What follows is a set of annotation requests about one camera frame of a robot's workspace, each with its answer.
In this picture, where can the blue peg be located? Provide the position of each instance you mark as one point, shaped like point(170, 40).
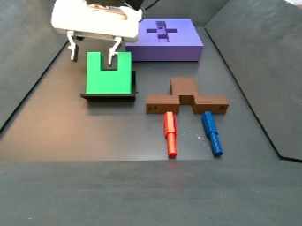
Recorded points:
point(211, 133)

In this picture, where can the brown T-shaped block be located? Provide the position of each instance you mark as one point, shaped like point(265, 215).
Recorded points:
point(184, 94)

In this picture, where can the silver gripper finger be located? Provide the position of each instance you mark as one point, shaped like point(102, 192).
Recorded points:
point(72, 46)
point(112, 49)

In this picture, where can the red peg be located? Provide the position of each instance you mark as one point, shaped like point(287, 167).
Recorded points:
point(170, 132)

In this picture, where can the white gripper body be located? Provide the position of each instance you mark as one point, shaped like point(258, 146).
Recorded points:
point(95, 20)

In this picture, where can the purple board with cross slot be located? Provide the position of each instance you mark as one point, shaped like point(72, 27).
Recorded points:
point(166, 40)

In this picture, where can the green U-shaped block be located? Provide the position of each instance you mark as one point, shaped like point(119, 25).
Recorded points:
point(108, 81)

